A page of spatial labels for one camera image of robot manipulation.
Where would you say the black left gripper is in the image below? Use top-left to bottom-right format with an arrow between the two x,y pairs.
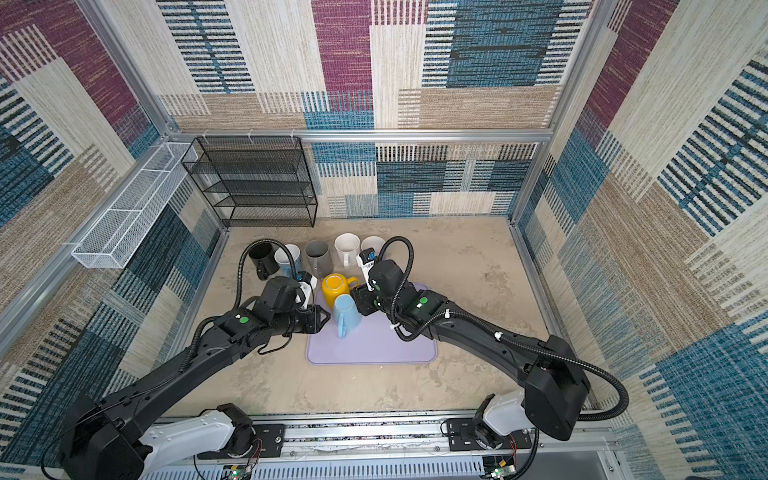
272,302 -> 332,338

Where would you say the blue floral dotted mug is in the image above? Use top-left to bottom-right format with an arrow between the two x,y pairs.
274,244 -> 303,278

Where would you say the light blue plain mug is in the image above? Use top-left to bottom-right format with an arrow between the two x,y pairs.
333,294 -> 362,339

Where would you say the black ceramic mug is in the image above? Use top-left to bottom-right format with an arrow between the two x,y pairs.
248,242 -> 280,281

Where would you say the lavender ceramic mug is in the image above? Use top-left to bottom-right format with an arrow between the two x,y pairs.
360,236 -> 386,261

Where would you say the lavender plastic tray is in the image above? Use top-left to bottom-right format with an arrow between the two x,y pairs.
306,312 -> 438,366

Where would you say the yellow round mug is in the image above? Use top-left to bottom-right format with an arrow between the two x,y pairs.
321,273 -> 359,308

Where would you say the grey ceramic mug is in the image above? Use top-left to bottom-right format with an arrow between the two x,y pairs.
304,240 -> 334,279

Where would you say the white ceramic mug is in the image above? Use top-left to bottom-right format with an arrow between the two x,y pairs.
334,233 -> 361,268

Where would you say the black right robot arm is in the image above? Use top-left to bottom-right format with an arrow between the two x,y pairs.
352,260 -> 590,449

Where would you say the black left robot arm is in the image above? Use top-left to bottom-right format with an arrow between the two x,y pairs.
56,277 -> 331,479

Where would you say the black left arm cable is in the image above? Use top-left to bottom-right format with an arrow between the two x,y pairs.
233,238 -> 300,310

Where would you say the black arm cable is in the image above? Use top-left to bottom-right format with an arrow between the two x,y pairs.
376,235 -> 631,480
233,238 -> 300,310

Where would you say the black wire shelf rack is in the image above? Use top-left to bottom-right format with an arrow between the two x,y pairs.
181,136 -> 318,228

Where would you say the white wire mesh basket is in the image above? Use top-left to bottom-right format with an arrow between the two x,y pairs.
72,142 -> 190,269

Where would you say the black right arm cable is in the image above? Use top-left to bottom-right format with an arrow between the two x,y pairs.
376,235 -> 631,480

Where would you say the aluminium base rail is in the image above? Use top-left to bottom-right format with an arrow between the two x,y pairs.
139,410 -> 632,479

